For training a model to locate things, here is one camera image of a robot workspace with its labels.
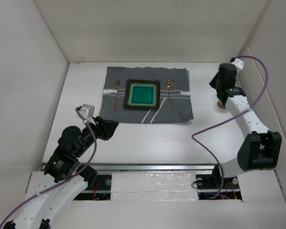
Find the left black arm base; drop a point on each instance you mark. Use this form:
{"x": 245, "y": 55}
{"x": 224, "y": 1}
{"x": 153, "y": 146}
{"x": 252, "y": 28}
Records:
{"x": 101, "y": 190}

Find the green square ceramic plate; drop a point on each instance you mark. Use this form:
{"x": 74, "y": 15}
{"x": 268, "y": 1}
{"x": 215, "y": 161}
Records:
{"x": 142, "y": 94}

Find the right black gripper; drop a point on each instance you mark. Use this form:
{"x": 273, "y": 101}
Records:
{"x": 212, "y": 83}

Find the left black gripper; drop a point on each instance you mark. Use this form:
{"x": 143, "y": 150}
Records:
{"x": 106, "y": 127}

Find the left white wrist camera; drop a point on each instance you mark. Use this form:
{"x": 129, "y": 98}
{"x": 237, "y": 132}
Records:
{"x": 86, "y": 112}

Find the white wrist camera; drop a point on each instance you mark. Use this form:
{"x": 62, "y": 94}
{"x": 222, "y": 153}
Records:
{"x": 238, "y": 63}
{"x": 86, "y": 112}

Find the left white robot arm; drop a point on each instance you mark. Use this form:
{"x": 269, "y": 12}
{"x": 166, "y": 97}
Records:
{"x": 63, "y": 177}

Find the copper spoon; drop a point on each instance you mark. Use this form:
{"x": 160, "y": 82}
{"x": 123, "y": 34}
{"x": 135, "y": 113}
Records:
{"x": 169, "y": 85}

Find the grey striped cloth napkin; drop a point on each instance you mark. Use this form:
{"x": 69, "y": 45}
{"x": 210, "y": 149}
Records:
{"x": 181, "y": 107}

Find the aluminium rail at table front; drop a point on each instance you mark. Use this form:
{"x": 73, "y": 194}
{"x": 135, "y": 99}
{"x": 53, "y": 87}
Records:
{"x": 150, "y": 167}

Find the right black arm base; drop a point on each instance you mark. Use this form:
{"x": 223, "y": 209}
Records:
{"x": 209, "y": 186}

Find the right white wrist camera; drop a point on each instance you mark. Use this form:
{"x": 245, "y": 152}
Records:
{"x": 238, "y": 63}

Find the copper fork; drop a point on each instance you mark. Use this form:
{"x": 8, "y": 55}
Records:
{"x": 117, "y": 91}

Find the metal cup with cork base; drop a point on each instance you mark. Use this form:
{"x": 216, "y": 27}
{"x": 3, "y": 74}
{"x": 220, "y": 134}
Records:
{"x": 219, "y": 103}

